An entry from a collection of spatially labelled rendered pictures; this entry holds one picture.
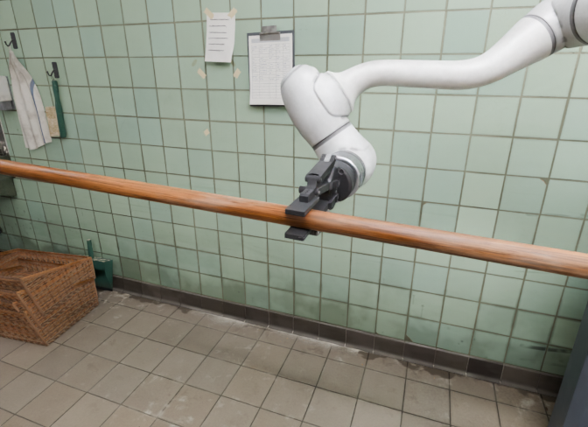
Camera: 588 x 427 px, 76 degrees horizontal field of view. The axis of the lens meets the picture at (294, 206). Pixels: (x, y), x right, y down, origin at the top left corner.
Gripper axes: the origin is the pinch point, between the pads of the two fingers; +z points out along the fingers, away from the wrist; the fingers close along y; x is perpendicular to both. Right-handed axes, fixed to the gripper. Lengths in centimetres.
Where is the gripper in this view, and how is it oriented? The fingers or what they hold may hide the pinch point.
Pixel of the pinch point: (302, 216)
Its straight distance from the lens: 56.7
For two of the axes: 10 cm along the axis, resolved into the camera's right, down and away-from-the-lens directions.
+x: -9.3, -1.5, 3.3
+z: -3.6, 3.4, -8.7
